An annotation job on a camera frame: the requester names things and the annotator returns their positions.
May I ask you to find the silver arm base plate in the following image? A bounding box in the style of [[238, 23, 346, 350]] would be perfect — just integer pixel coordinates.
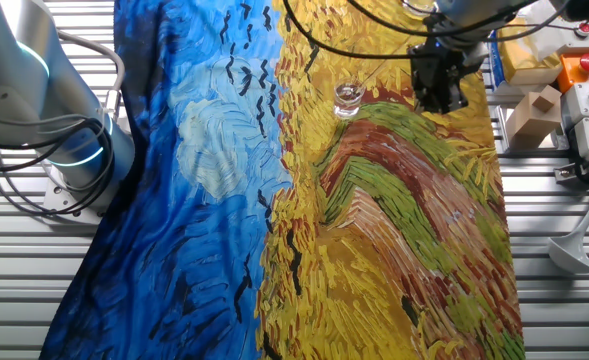
[[41, 174, 109, 227]]

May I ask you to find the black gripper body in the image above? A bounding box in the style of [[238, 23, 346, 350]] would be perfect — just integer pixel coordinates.
[[413, 44, 480, 89]]

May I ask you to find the yellow paper pack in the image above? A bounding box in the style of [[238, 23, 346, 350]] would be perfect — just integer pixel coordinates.
[[496, 19, 564, 86]]

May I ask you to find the grey box with red button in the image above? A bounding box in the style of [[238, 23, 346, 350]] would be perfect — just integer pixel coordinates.
[[556, 17, 589, 55]]

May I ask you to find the grey metal tray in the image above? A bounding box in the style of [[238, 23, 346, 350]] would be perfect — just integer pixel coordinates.
[[494, 104, 571, 157]]

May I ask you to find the painted wheatfield tablecloth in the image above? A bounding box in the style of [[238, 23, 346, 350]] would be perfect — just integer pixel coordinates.
[[38, 0, 528, 360]]

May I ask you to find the orange box with red button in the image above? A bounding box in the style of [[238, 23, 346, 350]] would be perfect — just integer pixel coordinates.
[[556, 52, 589, 94]]

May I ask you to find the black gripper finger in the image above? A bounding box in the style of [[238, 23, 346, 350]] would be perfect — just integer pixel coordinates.
[[413, 74, 443, 114], [442, 87, 470, 115]]

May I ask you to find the white tissue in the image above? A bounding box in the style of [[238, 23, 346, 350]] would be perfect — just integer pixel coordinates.
[[523, 0, 569, 62]]

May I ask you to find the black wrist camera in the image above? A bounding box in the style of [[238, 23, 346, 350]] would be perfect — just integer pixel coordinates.
[[407, 43, 429, 71]]

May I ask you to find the small glass beaker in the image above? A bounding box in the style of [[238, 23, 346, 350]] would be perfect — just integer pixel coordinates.
[[332, 74, 368, 120]]

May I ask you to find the large glass beaker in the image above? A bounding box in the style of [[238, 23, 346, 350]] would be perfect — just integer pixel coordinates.
[[401, 0, 438, 17]]

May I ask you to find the beige wooden block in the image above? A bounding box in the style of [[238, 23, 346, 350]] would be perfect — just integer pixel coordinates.
[[504, 83, 564, 150]]

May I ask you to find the thick grey cable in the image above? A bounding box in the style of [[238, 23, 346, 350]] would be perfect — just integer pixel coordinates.
[[56, 29, 127, 125]]

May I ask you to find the grey box with green button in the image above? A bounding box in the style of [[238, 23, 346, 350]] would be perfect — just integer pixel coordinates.
[[559, 82, 589, 126]]

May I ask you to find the blue pack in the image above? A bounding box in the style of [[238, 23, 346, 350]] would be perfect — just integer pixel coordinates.
[[487, 42, 506, 95]]

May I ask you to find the silver angle bracket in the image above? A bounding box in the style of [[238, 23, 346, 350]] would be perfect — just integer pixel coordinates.
[[553, 163, 584, 184]]

